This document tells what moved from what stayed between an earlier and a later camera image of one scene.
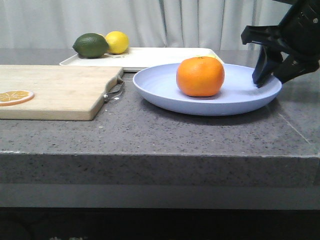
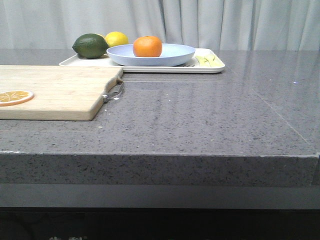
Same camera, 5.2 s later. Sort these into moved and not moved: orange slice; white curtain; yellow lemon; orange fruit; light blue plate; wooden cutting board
Moved: light blue plate; orange fruit
Not moved: orange slice; yellow lemon; white curtain; wooden cutting board
